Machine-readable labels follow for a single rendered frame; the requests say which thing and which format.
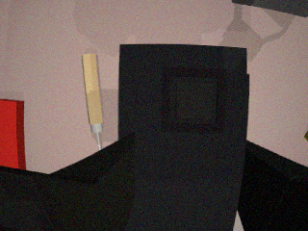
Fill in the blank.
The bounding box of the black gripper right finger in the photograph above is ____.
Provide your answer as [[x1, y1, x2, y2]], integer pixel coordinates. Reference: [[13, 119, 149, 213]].
[[238, 141, 308, 231]]

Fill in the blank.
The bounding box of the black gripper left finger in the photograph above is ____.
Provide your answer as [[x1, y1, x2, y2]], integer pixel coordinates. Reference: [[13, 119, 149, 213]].
[[0, 131, 136, 231]]

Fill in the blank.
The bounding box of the red flat bar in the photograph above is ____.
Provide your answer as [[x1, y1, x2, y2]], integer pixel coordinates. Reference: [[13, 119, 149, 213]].
[[0, 99, 26, 169]]

